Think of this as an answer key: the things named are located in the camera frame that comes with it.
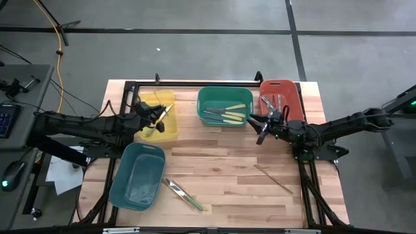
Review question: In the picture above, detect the wooden chopstick on table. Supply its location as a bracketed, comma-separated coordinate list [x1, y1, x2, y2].
[253, 164, 295, 195]

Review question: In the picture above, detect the white paper sheet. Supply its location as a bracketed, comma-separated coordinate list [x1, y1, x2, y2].
[45, 145, 86, 196]

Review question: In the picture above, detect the grey desk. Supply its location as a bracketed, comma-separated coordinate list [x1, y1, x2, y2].
[0, 64, 55, 230]

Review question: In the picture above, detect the black metal table frame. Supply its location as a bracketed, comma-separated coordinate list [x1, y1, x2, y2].
[73, 70, 350, 230]

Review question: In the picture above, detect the silver edge bracket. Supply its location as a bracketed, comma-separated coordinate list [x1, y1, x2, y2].
[102, 227, 140, 234]
[284, 228, 322, 234]

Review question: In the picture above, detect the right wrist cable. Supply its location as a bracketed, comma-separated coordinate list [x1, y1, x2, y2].
[281, 103, 291, 123]

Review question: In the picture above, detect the grey metal stand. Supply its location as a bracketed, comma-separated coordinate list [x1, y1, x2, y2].
[357, 83, 416, 189]

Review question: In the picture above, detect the teal blue plastic bin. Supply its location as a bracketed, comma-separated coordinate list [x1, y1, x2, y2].
[109, 142, 166, 211]

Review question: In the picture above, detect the green-handled knife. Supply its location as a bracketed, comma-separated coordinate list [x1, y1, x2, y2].
[166, 177, 208, 212]
[144, 103, 175, 138]

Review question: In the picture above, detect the green plastic bin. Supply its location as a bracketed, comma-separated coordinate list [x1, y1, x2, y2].
[196, 86, 254, 127]

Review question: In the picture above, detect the orange power cable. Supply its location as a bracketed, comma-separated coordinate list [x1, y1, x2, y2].
[32, 0, 65, 113]

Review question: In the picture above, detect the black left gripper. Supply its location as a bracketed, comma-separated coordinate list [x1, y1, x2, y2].
[135, 101, 166, 133]

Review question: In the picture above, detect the black tripod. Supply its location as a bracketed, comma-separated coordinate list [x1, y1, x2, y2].
[32, 0, 82, 47]

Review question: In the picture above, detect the black clamp mount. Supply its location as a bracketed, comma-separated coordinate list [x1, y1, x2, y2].
[0, 75, 42, 100]

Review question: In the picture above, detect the black desk leg beam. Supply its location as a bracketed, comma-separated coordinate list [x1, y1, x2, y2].
[25, 129, 89, 168]

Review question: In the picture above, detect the translucent yellow plastic bin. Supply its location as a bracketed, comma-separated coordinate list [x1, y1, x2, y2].
[138, 89, 179, 143]

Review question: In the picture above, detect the striped-handle knife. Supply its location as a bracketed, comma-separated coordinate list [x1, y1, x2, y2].
[261, 95, 277, 113]

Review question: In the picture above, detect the orange plastic bin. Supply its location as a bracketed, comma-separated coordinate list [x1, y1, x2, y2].
[259, 79, 306, 124]

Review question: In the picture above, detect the cream-handled utensil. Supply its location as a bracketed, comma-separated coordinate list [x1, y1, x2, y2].
[203, 115, 244, 125]
[203, 110, 246, 118]

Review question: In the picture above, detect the device with green light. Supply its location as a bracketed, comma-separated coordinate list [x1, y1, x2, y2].
[401, 96, 416, 114]

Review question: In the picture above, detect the black computer mouse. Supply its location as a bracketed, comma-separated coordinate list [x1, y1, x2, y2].
[1, 160, 26, 192]

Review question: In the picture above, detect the black floor cable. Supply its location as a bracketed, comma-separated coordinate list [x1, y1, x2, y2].
[48, 77, 101, 114]
[0, 44, 33, 66]

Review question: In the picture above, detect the black keyboard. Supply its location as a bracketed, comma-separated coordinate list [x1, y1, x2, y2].
[0, 103, 21, 140]

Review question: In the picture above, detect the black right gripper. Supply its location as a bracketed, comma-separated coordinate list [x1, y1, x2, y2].
[246, 109, 308, 146]

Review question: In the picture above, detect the cream-handled knife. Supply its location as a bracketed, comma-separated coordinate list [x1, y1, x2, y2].
[205, 103, 247, 115]

